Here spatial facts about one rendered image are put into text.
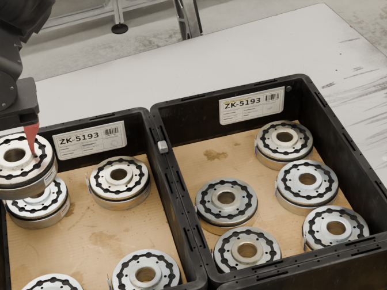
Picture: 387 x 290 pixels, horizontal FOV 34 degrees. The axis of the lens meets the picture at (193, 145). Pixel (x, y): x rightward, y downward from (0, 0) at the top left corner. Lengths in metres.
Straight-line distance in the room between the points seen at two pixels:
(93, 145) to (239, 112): 0.27
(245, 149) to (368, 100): 0.43
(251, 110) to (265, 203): 0.20
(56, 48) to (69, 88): 1.46
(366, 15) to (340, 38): 1.47
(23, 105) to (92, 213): 0.33
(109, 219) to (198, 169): 0.19
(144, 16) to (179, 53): 1.53
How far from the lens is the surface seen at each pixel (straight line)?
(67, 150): 1.15
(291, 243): 1.04
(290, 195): 1.06
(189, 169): 1.15
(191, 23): 1.86
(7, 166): 0.89
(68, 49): 3.03
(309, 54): 1.65
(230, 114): 1.18
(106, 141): 1.15
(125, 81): 1.58
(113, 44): 3.01
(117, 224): 1.08
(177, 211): 0.95
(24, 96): 0.84
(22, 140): 0.94
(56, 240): 1.08
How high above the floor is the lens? 1.64
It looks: 43 degrees down
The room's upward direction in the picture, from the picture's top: 4 degrees counter-clockwise
